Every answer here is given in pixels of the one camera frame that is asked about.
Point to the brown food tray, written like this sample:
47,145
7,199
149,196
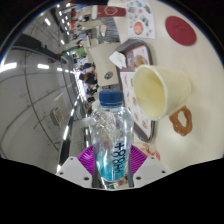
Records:
126,86

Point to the clear blue-capped water bottle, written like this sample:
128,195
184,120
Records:
111,140

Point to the crumpled food wrapper bag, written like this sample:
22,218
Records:
146,150

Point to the ceiling air conditioner unit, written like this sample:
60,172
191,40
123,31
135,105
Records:
57,116

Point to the white paper napkin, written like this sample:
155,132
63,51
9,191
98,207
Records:
118,60

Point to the red paper cup with lid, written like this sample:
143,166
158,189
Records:
110,11

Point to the flat round red coaster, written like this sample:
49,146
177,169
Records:
180,30

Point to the colourful printed paper flyer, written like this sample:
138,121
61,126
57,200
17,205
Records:
141,20

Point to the beige chair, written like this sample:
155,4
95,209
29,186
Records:
101,60

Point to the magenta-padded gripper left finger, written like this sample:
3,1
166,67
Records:
86,160

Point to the ceiling lights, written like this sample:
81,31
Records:
8,66

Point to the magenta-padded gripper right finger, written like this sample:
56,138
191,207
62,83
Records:
140,160

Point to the person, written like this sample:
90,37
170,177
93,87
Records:
90,78

